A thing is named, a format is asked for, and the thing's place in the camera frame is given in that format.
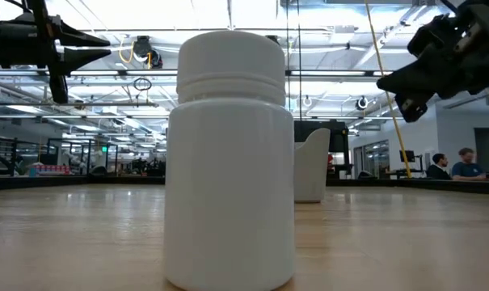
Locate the person in blue top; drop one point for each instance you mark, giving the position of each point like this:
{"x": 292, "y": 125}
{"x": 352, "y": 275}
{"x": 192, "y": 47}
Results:
{"x": 467, "y": 167}

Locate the person in dark top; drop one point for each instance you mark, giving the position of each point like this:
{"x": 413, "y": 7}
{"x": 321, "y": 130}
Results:
{"x": 438, "y": 169}

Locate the yellow slanted pole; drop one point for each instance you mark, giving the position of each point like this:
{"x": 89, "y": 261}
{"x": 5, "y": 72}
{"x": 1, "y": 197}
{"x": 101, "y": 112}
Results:
{"x": 385, "y": 89}

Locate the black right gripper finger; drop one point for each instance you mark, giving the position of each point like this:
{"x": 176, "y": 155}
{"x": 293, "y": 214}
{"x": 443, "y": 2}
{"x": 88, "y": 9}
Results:
{"x": 413, "y": 107}
{"x": 414, "y": 78}

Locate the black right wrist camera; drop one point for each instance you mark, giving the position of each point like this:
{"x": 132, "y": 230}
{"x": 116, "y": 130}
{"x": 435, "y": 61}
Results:
{"x": 434, "y": 36}

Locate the red and white boxes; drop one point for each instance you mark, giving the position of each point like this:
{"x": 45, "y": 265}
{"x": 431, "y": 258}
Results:
{"x": 52, "y": 169}

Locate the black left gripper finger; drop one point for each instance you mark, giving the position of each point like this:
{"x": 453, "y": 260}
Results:
{"x": 84, "y": 57}
{"x": 82, "y": 39}

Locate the white basket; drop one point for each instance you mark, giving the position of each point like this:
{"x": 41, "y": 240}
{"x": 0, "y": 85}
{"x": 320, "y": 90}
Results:
{"x": 312, "y": 169}

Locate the large white pill bottle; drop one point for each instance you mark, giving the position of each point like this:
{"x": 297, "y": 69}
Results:
{"x": 228, "y": 182}

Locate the black frame workstation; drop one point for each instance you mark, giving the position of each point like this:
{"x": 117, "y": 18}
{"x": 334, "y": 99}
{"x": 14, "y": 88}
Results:
{"x": 86, "y": 157}

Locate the black cabinet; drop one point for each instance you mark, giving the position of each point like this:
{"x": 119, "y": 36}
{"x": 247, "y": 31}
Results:
{"x": 341, "y": 141}

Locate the small black monitor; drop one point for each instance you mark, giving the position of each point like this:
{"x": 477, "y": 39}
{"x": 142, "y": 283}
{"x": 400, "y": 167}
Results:
{"x": 407, "y": 156}

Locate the black table edge rail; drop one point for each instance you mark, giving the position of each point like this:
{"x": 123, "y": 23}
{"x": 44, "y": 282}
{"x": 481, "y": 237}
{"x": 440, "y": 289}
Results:
{"x": 66, "y": 182}

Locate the black metal railing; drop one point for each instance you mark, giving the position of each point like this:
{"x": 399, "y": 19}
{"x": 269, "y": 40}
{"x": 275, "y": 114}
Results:
{"x": 1, "y": 157}

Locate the small black ceiling reel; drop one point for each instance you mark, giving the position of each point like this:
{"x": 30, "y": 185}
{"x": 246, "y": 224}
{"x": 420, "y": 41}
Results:
{"x": 362, "y": 103}

